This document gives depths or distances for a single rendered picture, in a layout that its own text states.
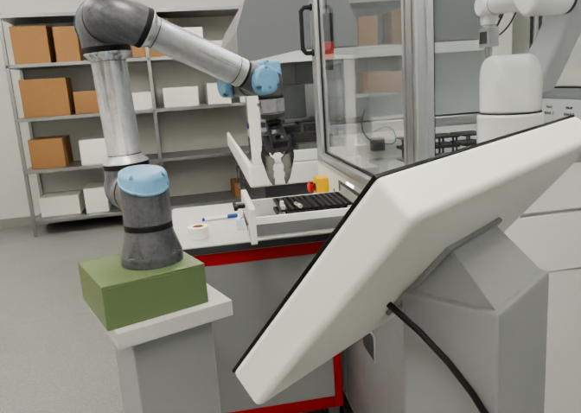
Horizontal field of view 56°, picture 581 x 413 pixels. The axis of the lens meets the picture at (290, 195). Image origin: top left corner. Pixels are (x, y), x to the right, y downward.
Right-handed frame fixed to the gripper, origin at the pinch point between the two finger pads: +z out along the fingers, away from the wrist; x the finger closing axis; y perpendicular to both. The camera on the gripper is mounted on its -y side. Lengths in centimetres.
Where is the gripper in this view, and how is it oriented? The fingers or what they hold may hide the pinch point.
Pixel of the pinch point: (279, 180)
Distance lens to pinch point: 163.2
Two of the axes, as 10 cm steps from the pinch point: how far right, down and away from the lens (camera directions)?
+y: -1.7, -2.0, 9.7
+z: 0.9, 9.7, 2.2
